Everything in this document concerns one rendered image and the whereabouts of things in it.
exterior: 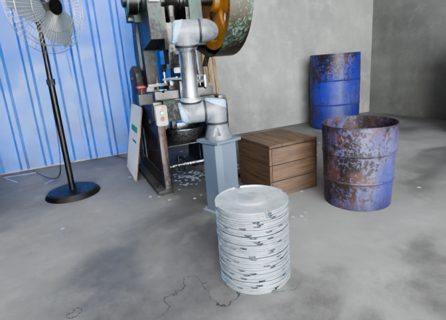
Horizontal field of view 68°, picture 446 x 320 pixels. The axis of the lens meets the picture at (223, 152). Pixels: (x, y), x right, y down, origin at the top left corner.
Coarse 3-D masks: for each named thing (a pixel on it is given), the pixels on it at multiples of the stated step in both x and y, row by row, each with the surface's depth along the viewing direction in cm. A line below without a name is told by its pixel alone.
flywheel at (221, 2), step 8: (216, 0) 247; (224, 0) 240; (208, 8) 259; (216, 8) 251; (224, 8) 242; (208, 16) 271; (216, 16) 256; (216, 24) 259; (224, 24) 247; (224, 32) 241; (216, 40) 261; (216, 48) 259
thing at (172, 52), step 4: (168, 24) 235; (168, 28) 235; (168, 32) 236; (168, 36) 237; (168, 40) 237; (172, 44) 238; (172, 48) 238; (164, 52) 248; (168, 52) 239; (172, 52) 238; (176, 52) 238; (164, 56) 250; (168, 56) 240; (172, 56) 240; (168, 60) 242
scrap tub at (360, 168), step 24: (336, 120) 212; (360, 120) 211; (384, 120) 200; (336, 144) 184; (360, 144) 176; (384, 144) 176; (336, 168) 188; (360, 168) 180; (384, 168) 180; (336, 192) 192; (360, 192) 184; (384, 192) 185
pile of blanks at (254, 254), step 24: (216, 216) 130; (240, 216) 119; (264, 216) 119; (288, 216) 129; (240, 240) 122; (264, 240) 123; (288, 240) 131; (240, 264) 125; (264, 264) 124; (288, 264) 133; (240, 288) 130; (264, 288) 126
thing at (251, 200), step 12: (228, 192) 141; (240, 192) 140; (252, 192) 139; (264, 192) 138; (276, 192) 137; (216, 204) 130; (228, 204) 129; (240, 204) 128; (252, 204) 126; (264, 204) 126; (276, 204) 125
